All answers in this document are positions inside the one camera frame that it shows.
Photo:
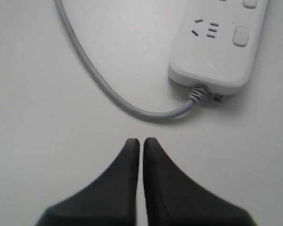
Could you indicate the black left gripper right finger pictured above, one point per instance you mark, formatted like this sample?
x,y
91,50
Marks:
x,y
174,199

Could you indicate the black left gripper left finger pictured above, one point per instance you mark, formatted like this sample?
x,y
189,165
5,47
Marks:
x,y
110,200

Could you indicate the white five-outlet power strip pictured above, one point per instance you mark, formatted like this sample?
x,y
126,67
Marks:
x,y
216,45

